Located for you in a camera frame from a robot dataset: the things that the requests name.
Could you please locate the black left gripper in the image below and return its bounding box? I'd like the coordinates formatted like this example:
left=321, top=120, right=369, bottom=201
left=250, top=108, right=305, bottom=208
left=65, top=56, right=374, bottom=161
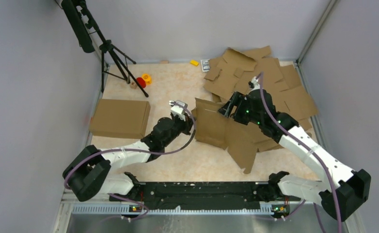
left=163, top=113, right=196, bottom=148

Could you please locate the orange round toy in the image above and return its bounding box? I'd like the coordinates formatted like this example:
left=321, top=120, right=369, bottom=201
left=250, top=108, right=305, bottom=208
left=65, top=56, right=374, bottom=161
left=141, top=73, right=152, bottom=85

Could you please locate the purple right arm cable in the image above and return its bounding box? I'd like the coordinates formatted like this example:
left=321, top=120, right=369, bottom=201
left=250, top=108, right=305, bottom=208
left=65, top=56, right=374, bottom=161
left=256, top=71, right=343, bottom=233

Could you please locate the black camera tripod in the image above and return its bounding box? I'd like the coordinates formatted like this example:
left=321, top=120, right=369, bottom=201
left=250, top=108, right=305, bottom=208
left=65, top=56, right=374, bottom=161
left=55, top=0, right=149, bottom=98

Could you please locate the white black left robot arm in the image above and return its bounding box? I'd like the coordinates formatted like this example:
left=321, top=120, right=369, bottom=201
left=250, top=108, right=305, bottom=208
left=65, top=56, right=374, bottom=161
left=63, top=114, right=196, bottom=201

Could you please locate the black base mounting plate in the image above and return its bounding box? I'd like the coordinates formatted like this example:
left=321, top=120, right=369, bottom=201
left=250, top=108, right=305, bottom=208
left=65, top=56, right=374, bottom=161
left=124, top=182, right=299, bottom=210

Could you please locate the folded closed cardboard box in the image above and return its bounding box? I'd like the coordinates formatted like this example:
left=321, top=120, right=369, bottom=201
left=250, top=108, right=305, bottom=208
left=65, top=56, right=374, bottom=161
left=89, top=99, right=151, bottom=139

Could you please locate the cardboard sheet pile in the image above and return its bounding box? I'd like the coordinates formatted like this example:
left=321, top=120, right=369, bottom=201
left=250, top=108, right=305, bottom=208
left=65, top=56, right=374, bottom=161
left=203, top=45, right=320, bottom=153

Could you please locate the yellow block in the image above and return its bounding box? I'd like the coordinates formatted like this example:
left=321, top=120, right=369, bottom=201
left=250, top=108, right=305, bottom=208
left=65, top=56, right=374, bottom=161
left=190, top=60, right=199, bottom=67

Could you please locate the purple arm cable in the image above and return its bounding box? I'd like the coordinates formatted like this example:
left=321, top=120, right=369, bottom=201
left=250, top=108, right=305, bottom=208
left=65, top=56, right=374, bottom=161
left=64, top=104, right=197, bottom=222
left=256, top=71, right=343, bottom=233

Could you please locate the aluminium frame rail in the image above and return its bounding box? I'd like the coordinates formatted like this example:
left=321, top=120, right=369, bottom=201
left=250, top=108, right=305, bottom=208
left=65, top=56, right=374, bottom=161
left=64, top=171, right=371, bottom=231

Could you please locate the red round toy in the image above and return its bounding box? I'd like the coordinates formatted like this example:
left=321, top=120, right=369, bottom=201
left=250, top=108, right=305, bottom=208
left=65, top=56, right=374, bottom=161
left=136, top=77, right=147, bottom=88

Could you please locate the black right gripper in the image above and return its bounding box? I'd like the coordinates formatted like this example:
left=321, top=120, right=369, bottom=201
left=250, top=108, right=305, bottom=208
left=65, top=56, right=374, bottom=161
left=218, top=91, right=262, bottom=125

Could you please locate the playing card box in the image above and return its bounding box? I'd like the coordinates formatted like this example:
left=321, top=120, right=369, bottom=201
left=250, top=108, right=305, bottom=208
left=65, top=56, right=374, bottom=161
left=200, top=59, right=210, bottom=73

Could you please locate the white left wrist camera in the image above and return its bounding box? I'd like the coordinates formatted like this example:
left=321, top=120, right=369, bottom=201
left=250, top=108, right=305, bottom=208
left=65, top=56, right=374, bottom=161
left=169, top=100, right=188, bottom=121

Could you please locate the cardboard box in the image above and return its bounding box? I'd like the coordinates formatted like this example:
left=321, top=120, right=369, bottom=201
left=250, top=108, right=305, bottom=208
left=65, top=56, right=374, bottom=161
left=89, top=99, right=151, bottom=139
left=192, top=98, right=266, bottom=174

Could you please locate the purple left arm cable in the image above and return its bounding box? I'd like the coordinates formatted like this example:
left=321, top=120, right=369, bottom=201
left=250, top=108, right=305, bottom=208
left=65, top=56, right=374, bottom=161
left=64, top=104, right=197, bottom=222

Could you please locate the small wooden cube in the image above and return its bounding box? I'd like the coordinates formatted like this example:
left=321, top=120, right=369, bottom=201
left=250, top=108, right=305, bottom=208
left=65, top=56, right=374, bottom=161
left=130, top=83, right=138, bottom=89

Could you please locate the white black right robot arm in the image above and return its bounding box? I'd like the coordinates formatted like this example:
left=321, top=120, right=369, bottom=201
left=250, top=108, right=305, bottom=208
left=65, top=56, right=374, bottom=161
left=218, top=89, right=371, bottom=222

